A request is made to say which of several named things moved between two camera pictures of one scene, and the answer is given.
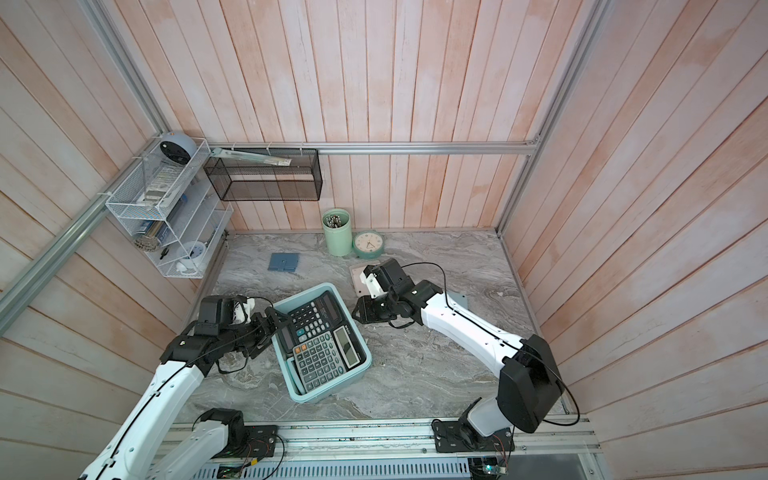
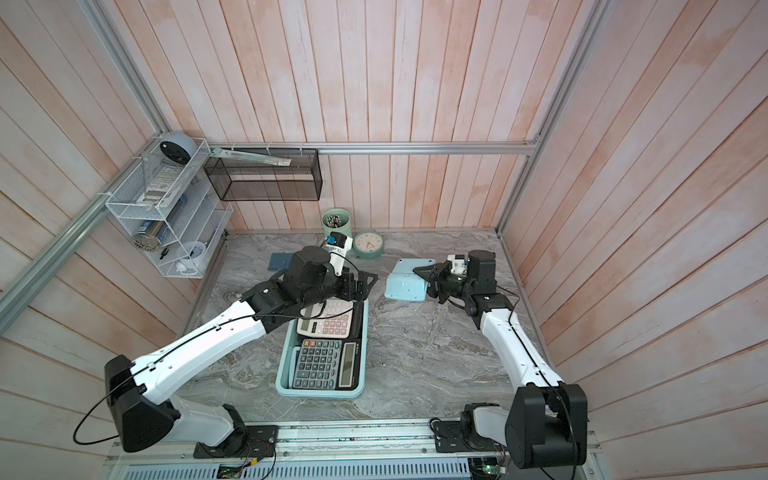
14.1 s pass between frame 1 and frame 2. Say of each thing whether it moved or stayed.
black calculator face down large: stayed
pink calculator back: moved
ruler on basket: stayed
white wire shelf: stayed
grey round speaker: stayed
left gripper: moved
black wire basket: stayed
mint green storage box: moved
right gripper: moved
